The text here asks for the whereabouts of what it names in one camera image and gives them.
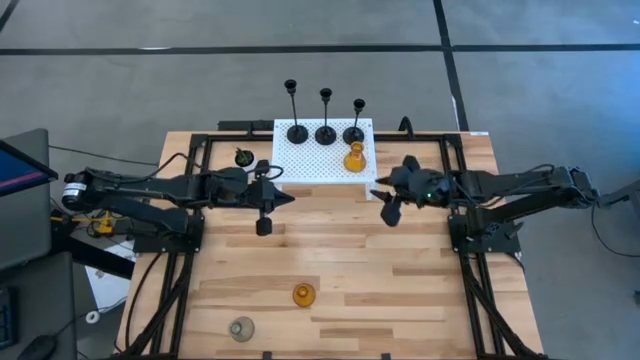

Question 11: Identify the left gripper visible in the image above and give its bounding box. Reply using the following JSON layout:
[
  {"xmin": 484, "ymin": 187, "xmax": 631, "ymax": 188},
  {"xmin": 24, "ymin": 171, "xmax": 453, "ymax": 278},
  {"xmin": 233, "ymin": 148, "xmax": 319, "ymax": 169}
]
[{"xmin": 247, "ymin": 159, "xmax": 297, "ymax": 237}]

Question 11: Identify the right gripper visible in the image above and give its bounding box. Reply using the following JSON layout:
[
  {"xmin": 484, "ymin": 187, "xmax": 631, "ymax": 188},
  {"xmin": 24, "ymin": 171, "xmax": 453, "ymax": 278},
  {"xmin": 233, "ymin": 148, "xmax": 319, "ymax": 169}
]
[{"xmin": 369, "ymin": 154, "xmax": 436, "ymax": 228}]

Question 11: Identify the amber glass candle holder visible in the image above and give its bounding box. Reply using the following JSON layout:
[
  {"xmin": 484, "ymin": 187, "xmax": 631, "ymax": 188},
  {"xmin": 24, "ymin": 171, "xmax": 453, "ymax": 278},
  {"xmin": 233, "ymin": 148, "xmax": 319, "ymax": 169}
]
[
  {"xmin": 342, "ymin": 141, "xmax": 368, "ymax": 174},
  {"xmin": 292, "ymin": 282, "xmax": 317, "ymax": 309}
]

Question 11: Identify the short black candlestick holder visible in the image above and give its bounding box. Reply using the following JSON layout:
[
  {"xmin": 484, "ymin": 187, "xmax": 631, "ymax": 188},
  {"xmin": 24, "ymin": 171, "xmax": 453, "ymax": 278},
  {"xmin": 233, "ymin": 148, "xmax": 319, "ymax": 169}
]
[{"xmin": 342, "ymin": 98, "xmax": 367, "ymax": 146}]

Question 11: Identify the tall black candlestick holder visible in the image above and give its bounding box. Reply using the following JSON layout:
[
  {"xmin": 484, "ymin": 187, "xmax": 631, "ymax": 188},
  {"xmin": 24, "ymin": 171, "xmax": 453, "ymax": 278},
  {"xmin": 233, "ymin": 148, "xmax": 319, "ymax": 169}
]
[{"xmin": 283, "ymin": 78, "xmax": 310, "ymax": 146}]

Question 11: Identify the medium black candlestick holder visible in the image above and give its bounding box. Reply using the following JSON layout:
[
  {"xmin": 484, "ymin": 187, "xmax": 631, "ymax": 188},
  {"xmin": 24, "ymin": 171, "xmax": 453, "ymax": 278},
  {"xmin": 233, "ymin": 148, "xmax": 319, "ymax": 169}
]
[{"xmin": 314, "ymin": 87, "xmax": 338, "ymax": 147}]

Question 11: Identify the clear glass candle holder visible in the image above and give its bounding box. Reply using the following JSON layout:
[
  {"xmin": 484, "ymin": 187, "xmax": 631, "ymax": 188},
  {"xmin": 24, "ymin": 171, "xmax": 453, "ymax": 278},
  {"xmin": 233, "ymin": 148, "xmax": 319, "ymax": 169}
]
[{"xmin": 228, "ymin": 315, "xmax": 256, "ymax": 344}]

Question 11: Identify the white perforated metal shelf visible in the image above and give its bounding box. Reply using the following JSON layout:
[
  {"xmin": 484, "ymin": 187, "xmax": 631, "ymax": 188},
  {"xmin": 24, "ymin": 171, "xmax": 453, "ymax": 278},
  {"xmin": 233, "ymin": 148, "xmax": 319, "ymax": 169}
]
[{"xmin": 270, "ymin": 117, "xmax": 379, "ymax": 202}]

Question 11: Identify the small plant in white pot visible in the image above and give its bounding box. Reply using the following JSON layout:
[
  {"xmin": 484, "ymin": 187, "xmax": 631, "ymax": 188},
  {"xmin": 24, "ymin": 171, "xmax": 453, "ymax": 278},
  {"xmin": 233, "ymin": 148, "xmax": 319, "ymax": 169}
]
[{"xmin": 234, "ymin": 147, "xmax": 255, "ymax": 169}]

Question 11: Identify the yellow clamp tool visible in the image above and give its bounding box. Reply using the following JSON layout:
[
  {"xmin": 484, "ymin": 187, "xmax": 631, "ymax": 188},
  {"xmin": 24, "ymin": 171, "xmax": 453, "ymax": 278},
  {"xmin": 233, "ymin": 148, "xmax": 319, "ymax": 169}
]
[{"xmin": 49, "ymin": 209, "xmax": 132, "ymax": 237}]

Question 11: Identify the black desk leg bar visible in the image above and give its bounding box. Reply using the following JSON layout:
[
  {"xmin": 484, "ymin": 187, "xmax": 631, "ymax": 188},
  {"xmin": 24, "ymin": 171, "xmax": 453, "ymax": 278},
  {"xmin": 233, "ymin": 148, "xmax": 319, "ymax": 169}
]
[{"xmin": 49, "ymin": 234, "xmax": 136, "ymax": 281}]

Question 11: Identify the white paper sheet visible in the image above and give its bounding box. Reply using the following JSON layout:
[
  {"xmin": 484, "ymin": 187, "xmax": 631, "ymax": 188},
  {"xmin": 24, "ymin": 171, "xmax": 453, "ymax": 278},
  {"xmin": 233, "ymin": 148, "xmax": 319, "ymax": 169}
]
[{"xmin": 83, "ymin": 239, "xmax": 137, "ymax": 314}]

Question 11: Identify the gray stand leg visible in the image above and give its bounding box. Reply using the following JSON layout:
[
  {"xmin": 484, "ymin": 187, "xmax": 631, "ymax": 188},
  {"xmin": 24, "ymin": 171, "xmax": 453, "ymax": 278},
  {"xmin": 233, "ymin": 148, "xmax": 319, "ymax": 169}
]
[{"xmin": 596, "ymin": 178, "xmax": 640, "ymax": 210}]

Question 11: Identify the blue screen monitor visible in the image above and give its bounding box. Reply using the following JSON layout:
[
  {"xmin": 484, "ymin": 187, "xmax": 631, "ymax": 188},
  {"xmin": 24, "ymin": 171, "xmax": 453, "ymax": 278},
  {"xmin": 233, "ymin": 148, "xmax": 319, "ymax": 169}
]
[{"xmin": 0, "ymin": 138, "xmax": 60, "ymax": 197}]

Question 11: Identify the gray desk top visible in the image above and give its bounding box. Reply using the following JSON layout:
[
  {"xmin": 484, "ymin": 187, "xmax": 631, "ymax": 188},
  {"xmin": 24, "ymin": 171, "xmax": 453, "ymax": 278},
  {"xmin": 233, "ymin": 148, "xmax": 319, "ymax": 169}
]
[{"xmin": 0, "ymin": 127, "xmax": 79, "ymax": 360}]

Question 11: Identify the black computer mouse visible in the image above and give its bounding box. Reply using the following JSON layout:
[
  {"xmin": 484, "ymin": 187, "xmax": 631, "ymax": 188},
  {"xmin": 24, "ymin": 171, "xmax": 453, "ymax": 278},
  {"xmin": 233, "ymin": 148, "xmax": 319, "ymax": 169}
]
[{"xmin": 17, "ymin": 333, "xmax": 58, "ymax": 360}]

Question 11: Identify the black keyboard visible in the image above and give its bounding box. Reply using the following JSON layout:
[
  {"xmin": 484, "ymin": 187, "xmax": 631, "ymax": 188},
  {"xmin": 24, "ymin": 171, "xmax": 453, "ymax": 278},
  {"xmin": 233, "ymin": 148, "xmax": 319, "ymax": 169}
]
[{"xmin": 0, "ymin": 285, "xmax": 17, "ymax": 351}]

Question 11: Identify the black metal table frame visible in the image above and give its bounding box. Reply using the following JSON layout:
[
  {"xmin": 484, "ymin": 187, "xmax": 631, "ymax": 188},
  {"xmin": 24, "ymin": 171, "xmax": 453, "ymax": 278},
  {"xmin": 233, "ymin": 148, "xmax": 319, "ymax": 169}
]
[{"xmin": 115, "ymin": 119, "xmax": 549, "ymax": 360}]

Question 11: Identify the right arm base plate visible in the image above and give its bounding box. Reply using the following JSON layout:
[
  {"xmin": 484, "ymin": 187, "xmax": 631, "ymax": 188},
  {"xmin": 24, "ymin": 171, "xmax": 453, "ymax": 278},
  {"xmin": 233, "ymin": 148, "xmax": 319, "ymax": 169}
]
[{"xmin": 448, "ymin": 214, "xmax": 521, "ymax": 254}]

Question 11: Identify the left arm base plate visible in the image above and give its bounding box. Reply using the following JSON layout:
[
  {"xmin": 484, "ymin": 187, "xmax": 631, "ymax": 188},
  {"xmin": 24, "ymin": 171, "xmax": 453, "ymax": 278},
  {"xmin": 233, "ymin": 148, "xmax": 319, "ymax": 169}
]
[{"xmin": 132, "ymin": 209, "xmax": 204, "ymax": 254}]

